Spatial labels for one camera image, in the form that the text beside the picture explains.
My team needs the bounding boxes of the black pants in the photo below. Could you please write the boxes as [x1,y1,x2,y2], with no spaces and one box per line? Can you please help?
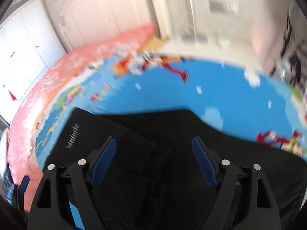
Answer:
[45,108,306,229]

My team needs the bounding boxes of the pink floral bedsheet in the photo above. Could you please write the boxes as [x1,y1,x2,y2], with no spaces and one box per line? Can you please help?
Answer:
[7,23,156,211]

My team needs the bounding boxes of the blue cartoon blanket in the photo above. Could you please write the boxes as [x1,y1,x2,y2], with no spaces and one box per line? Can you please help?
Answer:
[33,53,307,230]

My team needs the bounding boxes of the white wardrobe door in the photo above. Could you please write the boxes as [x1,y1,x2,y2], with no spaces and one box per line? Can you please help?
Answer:
[1,0,66,124]

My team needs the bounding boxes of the white nightstand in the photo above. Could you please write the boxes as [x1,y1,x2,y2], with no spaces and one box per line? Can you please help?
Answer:
[157,38,263,71]

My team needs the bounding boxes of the silver desk fan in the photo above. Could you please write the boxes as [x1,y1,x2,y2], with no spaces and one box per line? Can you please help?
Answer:
[270,1,306,91]

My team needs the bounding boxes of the white wooden headboard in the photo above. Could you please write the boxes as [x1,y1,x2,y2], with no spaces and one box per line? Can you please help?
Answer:
[57,0,173,51]

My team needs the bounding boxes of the wall socket panel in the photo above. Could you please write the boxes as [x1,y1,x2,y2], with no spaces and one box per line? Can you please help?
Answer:
[208,0,239,17]

